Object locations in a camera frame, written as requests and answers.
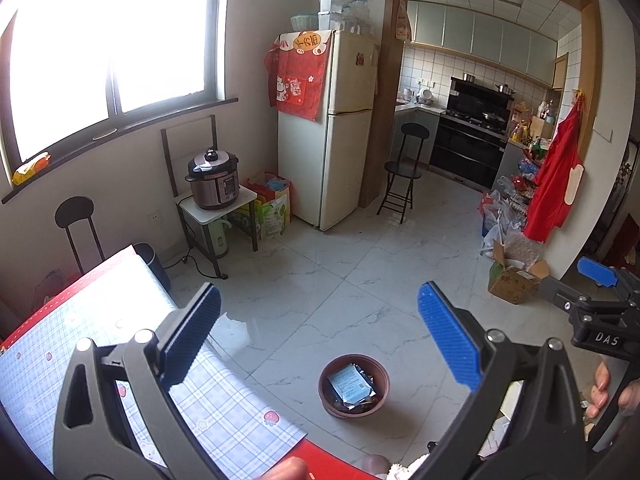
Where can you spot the wooden door frame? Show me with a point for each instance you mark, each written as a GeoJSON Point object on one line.
{"type": "Point", "coordinates": [380, 110]}

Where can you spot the black trash bin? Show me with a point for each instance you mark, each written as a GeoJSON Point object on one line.
{"type": "Point", "coordinates": [152, 265]}

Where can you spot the steel saucepan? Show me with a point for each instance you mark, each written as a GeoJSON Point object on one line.
{"type": "Point", "coordinates": [505, 89]}

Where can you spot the red hanging garment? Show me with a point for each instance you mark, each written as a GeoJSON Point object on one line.
{"type": "Point", "coordinates": [555, 175]}

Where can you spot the yellow snack bag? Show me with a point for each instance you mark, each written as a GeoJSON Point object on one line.
{"type": "Point", "coordinates": [31, 169]}

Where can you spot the cream refrigerator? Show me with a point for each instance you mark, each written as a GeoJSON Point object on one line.
{"type": "Point", "coordinates": [345, 150]}

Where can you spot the black metal frame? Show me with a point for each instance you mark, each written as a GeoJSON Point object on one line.
{"type": "Point", "coordinates": [167, 160]}

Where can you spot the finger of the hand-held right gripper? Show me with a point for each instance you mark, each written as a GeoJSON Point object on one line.
{"type": "Point", "coordinates": [597, 270]}
{"type": "Point", "coordinates": [562, 294]}

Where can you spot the black round-back chair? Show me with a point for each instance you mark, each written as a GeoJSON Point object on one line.
{"type": "Point", "coordinates": [75, 212]}

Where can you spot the green carton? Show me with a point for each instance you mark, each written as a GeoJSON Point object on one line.
{"type": "Point", "coordinates": [245, 221]}

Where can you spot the bundle of clear plastic bags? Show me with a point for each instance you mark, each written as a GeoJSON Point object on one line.
{"type": "Point", "coordinates": [359, 15]}

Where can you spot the person's left hand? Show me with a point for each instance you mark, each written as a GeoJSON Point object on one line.
{"type": "Point", "coordinates": [287, 470]}

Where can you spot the green white shopping bag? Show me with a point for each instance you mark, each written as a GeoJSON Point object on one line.
{"type": "Point", "coordinates": [272, 210]}

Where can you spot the grey kitchen counter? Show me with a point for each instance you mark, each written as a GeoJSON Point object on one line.
{"type": "Point", "coordinates": [415, 125]}

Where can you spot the dark framed window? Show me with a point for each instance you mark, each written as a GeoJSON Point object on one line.
{"type": "Point", "coordinates": [65, 60]}

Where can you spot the blue carton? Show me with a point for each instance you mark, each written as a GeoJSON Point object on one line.
{"type": "Point", "coordinates": [350, 385]}

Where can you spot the cardboard box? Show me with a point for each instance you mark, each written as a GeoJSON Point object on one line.
{"type": "Point", "coordinates": [515, 280]}

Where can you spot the brown plastic waste bin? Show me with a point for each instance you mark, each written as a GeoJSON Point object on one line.
{"type": "Point", "coordinates": [327, 410]}

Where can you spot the black wok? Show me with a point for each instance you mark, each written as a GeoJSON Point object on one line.
{"type": "Point", "coordinates": [493, 117]}

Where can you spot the red printed cloth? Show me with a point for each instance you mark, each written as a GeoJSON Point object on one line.
{"type": "Point", "coordinates": [297, 80]}

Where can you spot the black integrated stove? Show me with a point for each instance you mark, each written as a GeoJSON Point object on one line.
{"type": "Point", "coordinates": [465, 150]}

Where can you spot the pile of plastic bags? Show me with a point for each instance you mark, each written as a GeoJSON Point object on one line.
{"type": "Point", "coordinates": [510, 215]}

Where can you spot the clear plastic storage box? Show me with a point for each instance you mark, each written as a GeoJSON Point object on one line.
{"type": "Point", "coordinates": [330, 2]}
{"type": "Point", "coordinates": [330, 21]}

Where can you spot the white-top side table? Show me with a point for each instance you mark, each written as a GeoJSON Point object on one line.
{"type": "Point", "coordinates": [195, 212]}

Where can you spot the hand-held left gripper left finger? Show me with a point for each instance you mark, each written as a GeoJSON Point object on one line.
{"type": "Point", "coordinates": [192, 332]}

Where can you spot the hanging paper calendar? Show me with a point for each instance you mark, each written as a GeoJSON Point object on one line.
{"type": "Point", "coordinates": [403, 20]}

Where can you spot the person's right hand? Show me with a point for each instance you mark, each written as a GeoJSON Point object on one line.
{"type": "Point", "coordinates": [600, 385]}

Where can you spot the plaid tablecloth with red border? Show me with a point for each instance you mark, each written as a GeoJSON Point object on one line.
{"type": "Point", "coordinates": [225, 410]}

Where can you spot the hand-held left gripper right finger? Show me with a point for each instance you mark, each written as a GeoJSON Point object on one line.
{"type": "Point", "coordinates": [447, 335]}

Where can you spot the steel pot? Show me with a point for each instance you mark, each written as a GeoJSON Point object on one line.
{"type": "Point", "coordinates": [468, 78]}

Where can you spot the black folding chair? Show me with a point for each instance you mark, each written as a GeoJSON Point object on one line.
{"type": "Point", "coordinates": [402, 170]}

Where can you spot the green thermos kettle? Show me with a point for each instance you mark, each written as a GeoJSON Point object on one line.
{"type": "Point", "coordinates": [219, 240]}

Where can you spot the dark metal rack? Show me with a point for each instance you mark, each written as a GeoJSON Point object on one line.
{"type": "Point", "coordinates": [620, 200]}

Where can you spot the electric pressure cooker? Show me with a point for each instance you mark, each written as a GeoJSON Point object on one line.
{"type": "Point", "coordinates": [212, 185]}

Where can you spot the grey upper cabinets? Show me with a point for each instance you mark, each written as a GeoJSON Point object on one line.
{"type": "Point", "coordinates": [480, 35]}

